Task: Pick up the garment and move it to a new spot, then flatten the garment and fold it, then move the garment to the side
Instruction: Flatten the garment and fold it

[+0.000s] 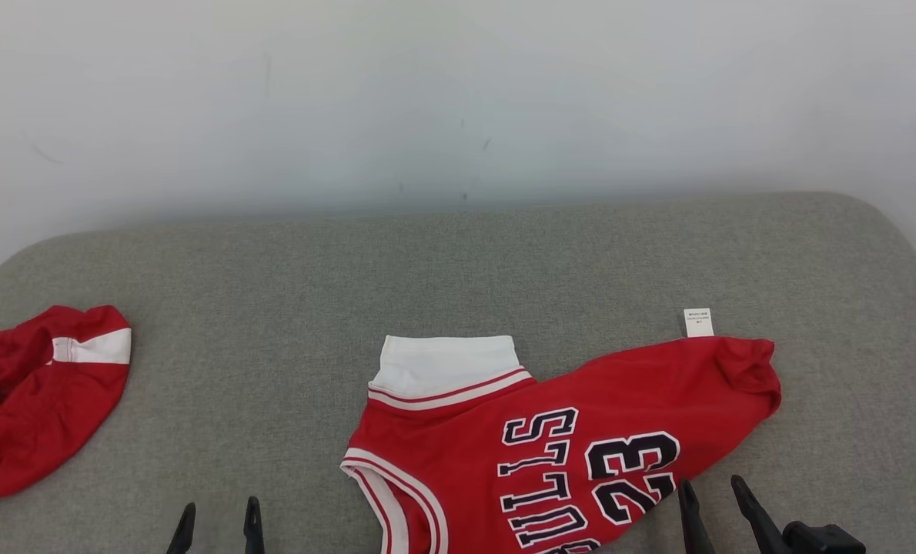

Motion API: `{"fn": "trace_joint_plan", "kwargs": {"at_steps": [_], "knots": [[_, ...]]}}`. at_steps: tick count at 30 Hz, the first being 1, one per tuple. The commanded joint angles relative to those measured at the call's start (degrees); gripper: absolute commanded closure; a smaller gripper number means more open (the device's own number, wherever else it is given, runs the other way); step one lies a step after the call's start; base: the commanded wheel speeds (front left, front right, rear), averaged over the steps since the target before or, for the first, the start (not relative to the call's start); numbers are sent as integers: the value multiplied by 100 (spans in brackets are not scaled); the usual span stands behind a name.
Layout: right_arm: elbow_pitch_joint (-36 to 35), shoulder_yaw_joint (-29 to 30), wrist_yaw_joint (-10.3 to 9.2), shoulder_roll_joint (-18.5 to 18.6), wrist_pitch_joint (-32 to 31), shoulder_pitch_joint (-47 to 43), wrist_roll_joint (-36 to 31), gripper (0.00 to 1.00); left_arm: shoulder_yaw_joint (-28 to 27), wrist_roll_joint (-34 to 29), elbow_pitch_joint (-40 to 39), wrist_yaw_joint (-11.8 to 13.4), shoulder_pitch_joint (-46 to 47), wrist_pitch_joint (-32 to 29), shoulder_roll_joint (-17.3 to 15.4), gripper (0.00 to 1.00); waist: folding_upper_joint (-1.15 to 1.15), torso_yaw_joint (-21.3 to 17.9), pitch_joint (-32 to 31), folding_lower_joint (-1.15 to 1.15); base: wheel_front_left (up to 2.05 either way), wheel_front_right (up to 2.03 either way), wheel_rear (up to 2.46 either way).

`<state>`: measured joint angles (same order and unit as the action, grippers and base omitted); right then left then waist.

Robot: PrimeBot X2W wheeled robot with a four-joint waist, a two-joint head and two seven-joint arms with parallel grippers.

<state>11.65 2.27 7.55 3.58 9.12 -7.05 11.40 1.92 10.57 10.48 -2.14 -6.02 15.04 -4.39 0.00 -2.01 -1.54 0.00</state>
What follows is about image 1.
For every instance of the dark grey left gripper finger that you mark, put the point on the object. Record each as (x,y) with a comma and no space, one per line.
(184,531)
(254,531)

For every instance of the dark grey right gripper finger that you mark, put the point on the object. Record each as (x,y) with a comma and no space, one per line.
(695,527)
(758,523)

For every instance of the red shorts with white stripe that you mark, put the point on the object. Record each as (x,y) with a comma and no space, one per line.
(35,415)

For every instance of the red Bulls basketball jersey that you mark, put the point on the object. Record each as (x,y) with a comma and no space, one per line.
(504,477)

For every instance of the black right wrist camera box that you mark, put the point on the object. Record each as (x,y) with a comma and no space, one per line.
(824,540)

